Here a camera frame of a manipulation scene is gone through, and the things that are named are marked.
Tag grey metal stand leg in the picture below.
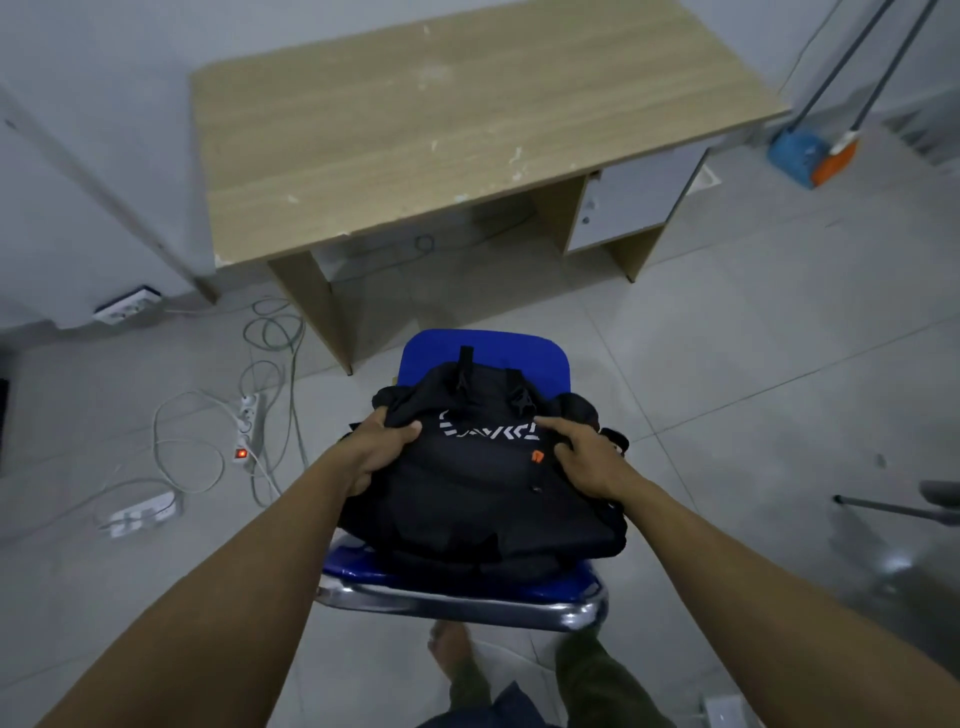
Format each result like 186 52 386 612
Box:
832 480 960 528

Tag person's right forearm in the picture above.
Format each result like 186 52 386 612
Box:
609 480 960 728

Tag blue broom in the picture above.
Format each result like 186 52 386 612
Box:
766 0 898 190

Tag wooden desk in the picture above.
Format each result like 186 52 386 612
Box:
189 0 793 376

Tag person's foot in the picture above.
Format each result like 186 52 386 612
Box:
427 621 472 682

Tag orange broom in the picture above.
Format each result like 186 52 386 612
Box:
811 0 942 189

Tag blue chair with chrome frame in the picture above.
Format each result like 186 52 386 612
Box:
313 328 610 634

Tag white cable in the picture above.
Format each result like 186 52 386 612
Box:
97 360 294 511

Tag person's left hand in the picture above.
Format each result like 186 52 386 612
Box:
339 407 423 498

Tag grey desk cabinet door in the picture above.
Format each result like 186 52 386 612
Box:
565 144 711 255

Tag black backpack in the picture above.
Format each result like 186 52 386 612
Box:
330 346 631 585

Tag white power strip with switch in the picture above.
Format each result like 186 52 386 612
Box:
232 393 262 471

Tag green cable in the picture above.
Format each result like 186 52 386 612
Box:
243 298 310 470

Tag white wall socket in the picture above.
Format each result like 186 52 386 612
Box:
93 286 163 327

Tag person's legs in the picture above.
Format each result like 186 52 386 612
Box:
417 626 676 728

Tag person's left forearm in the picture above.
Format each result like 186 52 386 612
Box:
36 444 354 728

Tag person's right hand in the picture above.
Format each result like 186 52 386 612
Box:
534 416 637 503

